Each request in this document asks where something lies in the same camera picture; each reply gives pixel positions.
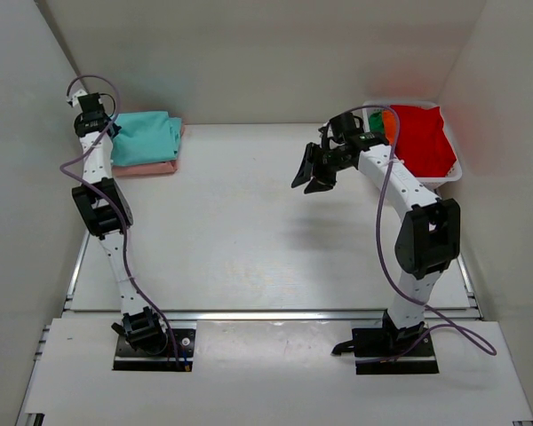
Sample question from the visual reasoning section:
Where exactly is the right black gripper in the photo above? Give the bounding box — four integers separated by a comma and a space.
292, 145, 352, 195

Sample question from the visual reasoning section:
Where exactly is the teal t-shirt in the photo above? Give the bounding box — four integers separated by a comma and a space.
111, 111, 183, 167

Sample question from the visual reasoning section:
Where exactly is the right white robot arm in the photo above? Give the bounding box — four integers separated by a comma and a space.
291, 133, 460, 361

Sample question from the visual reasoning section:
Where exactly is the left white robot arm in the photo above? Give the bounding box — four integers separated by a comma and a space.
72, 112, 169, 357

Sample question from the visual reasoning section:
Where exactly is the folded pink t-shirt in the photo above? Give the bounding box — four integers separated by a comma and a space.
112, 149, 180, 178

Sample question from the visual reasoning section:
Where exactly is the green t-shirt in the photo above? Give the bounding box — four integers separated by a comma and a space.
368, 111, 385, 133

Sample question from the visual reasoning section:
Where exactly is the white plastic basket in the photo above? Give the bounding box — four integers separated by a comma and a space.
362, 99, 462, 189

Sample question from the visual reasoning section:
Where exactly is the orange t-shirt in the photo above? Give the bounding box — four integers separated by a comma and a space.
381, 110, 397, 145

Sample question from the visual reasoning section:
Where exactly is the red t-shirt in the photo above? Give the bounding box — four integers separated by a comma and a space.
391, 105, 457, 178

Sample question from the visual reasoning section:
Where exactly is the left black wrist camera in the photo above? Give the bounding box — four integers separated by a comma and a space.
67, 89, 105, 114

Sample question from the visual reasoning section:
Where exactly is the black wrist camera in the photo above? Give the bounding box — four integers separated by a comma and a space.
328, 113, 364, 141
67, 89, 105, 114

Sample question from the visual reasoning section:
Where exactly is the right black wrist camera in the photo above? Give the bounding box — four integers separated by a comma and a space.
328, 113, 364, 141

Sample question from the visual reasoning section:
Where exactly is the aluminium table rail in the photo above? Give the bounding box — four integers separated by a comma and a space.
62, 306, 481, 321

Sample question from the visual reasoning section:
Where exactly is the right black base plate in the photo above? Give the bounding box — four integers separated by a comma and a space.
352, 327, 440, 375

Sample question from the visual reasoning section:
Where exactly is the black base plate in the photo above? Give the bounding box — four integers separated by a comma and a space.
352, 327, 440, 375
113, 321, 196, 373

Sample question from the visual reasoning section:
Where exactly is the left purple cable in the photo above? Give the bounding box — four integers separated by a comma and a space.
60, 74, 192, 372

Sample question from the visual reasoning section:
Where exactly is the purple cable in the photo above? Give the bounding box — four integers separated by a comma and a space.
346, 105, 498, 359
60, 74, 192, 372

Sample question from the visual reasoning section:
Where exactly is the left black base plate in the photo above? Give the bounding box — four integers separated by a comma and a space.
113, 321, 196, 373

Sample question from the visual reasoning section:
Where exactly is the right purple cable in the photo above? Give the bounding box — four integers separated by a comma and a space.
346, 105, 498, 359

